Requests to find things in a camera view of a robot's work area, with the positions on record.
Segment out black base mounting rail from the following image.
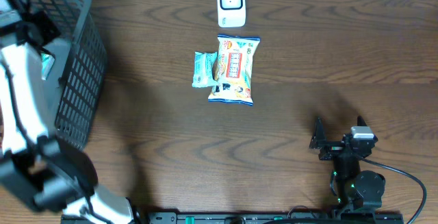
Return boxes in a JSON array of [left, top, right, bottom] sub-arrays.
[[145, 212, 403, 224]]

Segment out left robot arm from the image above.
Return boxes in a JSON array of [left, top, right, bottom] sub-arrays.
[[1, 0, 143, 223]]

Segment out dark grey plastic basket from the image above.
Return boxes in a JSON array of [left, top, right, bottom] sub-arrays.
[[0, 0, 109, 151]]

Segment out yellow snack chip bag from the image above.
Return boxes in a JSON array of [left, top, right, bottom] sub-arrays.
[[208, 34, 261, 106]]

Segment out small teal snack box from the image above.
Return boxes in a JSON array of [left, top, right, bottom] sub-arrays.
[[41, 53, 55, 80]]

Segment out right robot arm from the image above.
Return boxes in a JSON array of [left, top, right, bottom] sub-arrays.
[[309, 116, 385, 219]]

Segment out white barcode scanner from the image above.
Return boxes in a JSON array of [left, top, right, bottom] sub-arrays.
[[217, 0, 246, 28]]

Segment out teal snack pack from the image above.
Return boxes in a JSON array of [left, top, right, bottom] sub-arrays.
[[192, 51, 218, 88]]

